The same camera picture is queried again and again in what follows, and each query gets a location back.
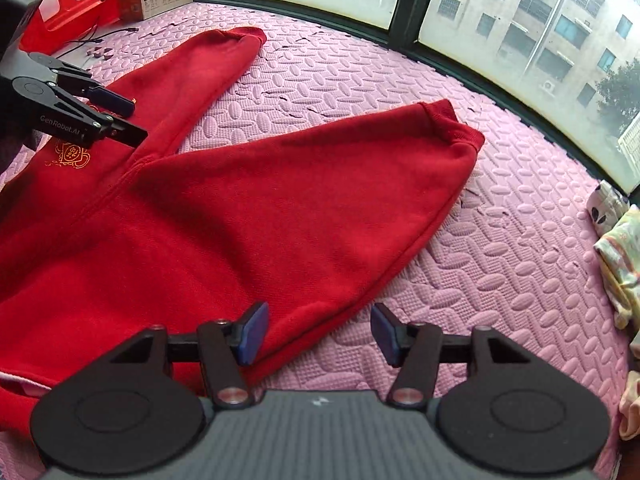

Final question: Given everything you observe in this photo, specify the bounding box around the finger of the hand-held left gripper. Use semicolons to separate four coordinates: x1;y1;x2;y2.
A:
12;76;148;148
30;52;136;113

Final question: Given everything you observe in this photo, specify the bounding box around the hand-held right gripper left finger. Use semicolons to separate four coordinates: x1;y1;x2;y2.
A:
107;301;271;408

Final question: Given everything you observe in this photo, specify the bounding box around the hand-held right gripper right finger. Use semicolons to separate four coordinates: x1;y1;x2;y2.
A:
371;302;533;408

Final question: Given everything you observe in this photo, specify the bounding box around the red sweatshirt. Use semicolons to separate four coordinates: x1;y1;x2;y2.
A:
0;27;486;436

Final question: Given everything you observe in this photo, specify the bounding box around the red plastic stool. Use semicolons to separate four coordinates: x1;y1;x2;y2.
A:
7;0;133;53

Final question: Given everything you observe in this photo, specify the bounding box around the pink foam mat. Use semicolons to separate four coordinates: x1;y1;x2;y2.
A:
0;7;640;480

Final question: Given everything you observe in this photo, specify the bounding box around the yellow floral cloth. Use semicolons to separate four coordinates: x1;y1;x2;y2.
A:
594;205;640;331

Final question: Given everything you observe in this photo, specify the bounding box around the white spotted cloth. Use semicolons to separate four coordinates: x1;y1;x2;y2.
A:
587;180;631;236

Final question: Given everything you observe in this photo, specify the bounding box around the cream peach garment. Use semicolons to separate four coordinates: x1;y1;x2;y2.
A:
617;370;640;441

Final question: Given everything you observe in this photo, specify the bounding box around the black cable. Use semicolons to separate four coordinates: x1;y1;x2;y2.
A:
55;25;141;59

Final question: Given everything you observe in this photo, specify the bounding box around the dark green window frame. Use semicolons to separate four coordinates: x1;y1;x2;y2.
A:
192;0;640;196

